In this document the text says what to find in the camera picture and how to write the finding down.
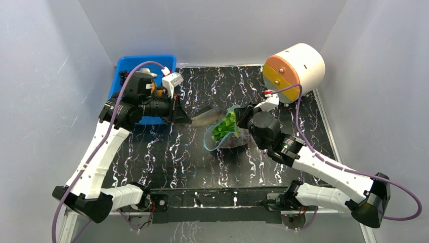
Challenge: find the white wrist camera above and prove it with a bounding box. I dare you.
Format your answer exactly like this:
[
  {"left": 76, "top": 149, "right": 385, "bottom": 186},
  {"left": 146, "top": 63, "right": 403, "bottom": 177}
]
[
  {"left": 254, "top": 90, "right": 279, "bottom": 112},
  {"left": 161, "top": 67, "right": 184, "bottom": 98}
]

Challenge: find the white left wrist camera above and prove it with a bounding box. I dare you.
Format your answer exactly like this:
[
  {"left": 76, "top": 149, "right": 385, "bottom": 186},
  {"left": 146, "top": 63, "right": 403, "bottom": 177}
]
[{"left": 161, "top": 67, "right": 184, "bottom": 98}]

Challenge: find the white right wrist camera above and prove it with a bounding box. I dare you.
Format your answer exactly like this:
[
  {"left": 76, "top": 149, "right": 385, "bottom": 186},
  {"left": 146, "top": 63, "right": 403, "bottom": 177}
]
[{"left": 254, "top": 90, "right": 279, "bottom": 112}]

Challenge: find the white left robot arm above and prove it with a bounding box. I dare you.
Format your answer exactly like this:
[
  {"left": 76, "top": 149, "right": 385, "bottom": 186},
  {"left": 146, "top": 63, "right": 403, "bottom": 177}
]
[{"left": 52, "top": 71, "right": 191, "bottom": 223}]

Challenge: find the clear zip top bag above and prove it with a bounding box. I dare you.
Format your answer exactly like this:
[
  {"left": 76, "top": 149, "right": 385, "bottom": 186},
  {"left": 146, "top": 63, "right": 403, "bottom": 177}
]
[{"left": 203, "top": 105, "right": 241, "bottom": 151}]

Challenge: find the black base frame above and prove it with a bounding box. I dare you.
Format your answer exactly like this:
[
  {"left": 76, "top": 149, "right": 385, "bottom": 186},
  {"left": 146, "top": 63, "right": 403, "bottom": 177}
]
[{"left": 127, "top": 186, "right": 319, "bottom": 225}]

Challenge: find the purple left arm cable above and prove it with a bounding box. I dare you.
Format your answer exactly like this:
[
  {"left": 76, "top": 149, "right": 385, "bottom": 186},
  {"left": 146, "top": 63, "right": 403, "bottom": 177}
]
[{"left": 51, "top": 61, "right": 170, "bottom": 243}]

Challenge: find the green toy lettuce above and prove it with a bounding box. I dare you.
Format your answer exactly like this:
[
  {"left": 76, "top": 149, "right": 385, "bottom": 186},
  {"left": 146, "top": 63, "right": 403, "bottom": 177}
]
[{"left": 212, "top": 111, "right": 236, "bottom": 142}]

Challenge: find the blue plastic bin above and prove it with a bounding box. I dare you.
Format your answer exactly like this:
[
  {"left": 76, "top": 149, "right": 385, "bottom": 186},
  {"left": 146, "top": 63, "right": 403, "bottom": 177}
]
[{"left": 109, "top": 54, "right": 177, "bottom": 125}]

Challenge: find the white toy garlic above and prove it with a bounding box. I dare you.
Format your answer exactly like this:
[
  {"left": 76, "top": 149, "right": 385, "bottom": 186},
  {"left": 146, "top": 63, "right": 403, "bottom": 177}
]
[{"left": 138, "top": 68, "right": 158, "bottom": 77}]

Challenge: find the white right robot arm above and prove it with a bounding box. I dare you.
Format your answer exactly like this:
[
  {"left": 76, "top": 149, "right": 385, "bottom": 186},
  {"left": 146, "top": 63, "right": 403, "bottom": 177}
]
[{"left": 233, "top": 106, "right": 391, "bottom": 228}]

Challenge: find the dark purple grape bunch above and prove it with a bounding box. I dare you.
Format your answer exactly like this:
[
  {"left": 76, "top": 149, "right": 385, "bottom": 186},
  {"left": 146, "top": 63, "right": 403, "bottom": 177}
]
[{"left": 218, "top": 129, "right": 252, "bottom": 149}]

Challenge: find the black toy grape bunch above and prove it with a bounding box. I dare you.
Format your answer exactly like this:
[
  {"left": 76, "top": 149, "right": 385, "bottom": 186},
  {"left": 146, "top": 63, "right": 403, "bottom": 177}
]
[{"left": 119, "top": 70, "right": 129, "bottom": 86}]

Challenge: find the grey toy fish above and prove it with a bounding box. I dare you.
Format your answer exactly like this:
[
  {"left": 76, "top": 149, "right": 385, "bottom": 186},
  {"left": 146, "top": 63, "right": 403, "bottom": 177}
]
[{"left": 179, "top": 107, "right": 227, "bottom": 129}]

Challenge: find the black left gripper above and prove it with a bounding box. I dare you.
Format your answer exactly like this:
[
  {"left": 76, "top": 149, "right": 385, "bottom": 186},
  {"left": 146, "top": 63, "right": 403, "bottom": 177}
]
[{"left": 140, "top": 91, "right": 192, "bottom": 126}]

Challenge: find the cylindrical drawer box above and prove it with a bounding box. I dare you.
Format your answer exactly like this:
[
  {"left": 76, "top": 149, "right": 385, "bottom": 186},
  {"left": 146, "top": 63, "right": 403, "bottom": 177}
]
[{"left": 262, "top": 43, "right": 325, "bottom": 95}]

